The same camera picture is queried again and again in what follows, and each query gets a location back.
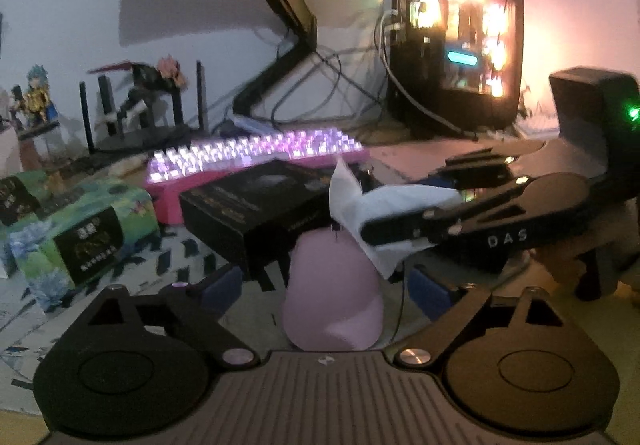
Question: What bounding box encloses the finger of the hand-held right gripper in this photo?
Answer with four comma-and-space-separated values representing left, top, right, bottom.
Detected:
414, 146, 532, 192
360, 202, 482, 249

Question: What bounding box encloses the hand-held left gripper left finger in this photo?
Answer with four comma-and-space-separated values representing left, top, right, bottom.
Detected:
87, 263, 262, 369

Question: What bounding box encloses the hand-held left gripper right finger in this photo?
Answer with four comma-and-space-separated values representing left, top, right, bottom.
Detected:
394, 263, 559, 369

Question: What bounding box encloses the white tissue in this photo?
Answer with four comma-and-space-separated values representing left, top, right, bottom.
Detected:
328, 156, 464, 279

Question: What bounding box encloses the pink computer mouse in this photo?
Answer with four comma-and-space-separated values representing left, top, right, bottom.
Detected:
281, 229, 385, 352

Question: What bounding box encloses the black product box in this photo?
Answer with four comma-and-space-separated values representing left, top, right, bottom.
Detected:
178, 160, 372, 284

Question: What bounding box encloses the lit computer case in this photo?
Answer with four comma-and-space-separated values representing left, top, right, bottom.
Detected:
388, 0, 526, 139

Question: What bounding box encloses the pink backlit keyboard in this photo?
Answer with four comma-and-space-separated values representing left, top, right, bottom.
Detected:
144, 126, 371, 226

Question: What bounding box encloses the green floral tissue pack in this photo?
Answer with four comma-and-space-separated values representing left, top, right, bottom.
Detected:
7, 177, 161, 314
0, 170, 62, 227

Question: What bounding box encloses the black router with antennas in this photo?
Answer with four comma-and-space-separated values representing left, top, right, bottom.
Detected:
79, 60, 212, 157

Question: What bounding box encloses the dark pink-haired figurine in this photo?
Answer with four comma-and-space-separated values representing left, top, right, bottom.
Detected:
87, 56, 189, 132

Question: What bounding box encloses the blue-haired gold armour figurine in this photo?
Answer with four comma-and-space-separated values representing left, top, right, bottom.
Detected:
12, 64, 62, 137

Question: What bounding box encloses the black mouse cable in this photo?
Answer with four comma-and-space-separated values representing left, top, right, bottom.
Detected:
392, 275, 407, 353

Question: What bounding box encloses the white cable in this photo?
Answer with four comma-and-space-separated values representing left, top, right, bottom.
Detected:
379, 9, 478, 138

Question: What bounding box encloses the black cable bundle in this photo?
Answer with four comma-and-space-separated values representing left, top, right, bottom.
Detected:
215, 45, 396, 136

